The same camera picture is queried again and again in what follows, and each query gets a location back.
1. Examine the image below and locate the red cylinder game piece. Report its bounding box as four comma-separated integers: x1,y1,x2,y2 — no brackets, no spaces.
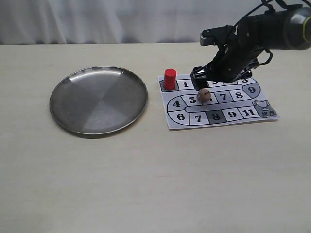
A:
164,68,177,91

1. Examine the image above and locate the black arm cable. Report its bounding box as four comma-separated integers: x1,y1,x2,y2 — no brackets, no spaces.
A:
233,0,304,66

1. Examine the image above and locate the white curtain backdrop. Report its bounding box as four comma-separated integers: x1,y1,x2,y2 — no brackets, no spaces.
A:
0,0,264,44

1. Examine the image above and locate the round steel plate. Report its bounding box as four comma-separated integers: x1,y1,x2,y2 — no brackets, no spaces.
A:
49,66,148,137

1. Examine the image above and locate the paper game board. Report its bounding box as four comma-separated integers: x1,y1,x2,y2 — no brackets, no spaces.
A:
158,74,279,130

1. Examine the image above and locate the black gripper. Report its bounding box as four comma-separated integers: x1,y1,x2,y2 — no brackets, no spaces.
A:
190,19,265,91

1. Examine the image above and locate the wooden die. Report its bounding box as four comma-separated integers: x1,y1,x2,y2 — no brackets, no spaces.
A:
197,88,211,103

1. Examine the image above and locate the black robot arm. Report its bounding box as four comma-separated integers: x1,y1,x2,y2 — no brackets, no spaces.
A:
190,6,311,90

